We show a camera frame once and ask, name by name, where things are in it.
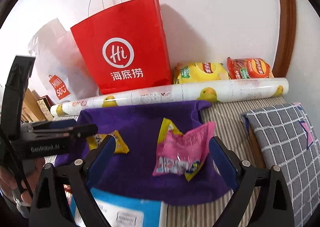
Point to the white Miniso plastic bag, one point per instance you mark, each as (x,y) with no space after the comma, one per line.
(60,65)

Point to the yellow snack packet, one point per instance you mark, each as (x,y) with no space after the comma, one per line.
(95,140)

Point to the patterned book box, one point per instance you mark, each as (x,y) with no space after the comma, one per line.
(45,104)

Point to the magenta snack bag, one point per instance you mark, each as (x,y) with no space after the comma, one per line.
(182,154)

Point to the purple towel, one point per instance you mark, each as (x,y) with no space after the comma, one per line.
(130,174)

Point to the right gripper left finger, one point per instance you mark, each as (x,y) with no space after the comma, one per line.
(50,206)

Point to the yellow chips bag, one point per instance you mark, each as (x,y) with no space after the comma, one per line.
(199,72)

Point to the brown wooden door frame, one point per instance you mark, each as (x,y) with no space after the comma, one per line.
(286,37)

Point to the orange chips bag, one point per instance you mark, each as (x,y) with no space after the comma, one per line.
(248,68)

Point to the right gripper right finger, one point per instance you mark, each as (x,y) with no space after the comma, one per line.
(273,206)

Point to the blue tissue box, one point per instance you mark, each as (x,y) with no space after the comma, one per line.
(125,211)

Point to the lemon print paper roll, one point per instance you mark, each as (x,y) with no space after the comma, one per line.
(212,91)

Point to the striped mattress pad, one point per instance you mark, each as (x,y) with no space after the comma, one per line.
(231,130)

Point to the person left hand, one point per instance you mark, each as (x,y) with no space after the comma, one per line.
(8,182)

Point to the red Haidilao paper bag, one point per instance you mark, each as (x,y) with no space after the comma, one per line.
(124,46)

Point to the grey checked folded cloth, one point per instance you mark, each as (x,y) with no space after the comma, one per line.
(287,138)

